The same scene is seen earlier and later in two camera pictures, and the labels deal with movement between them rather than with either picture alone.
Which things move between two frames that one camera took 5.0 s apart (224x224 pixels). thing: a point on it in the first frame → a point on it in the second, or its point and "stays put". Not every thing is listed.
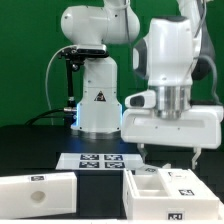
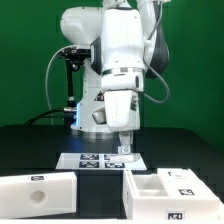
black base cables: [68, 114] stays put
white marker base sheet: [88, 161] stays put
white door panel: [149, 170] → [124, 157]
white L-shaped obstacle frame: [220, 211] stays put
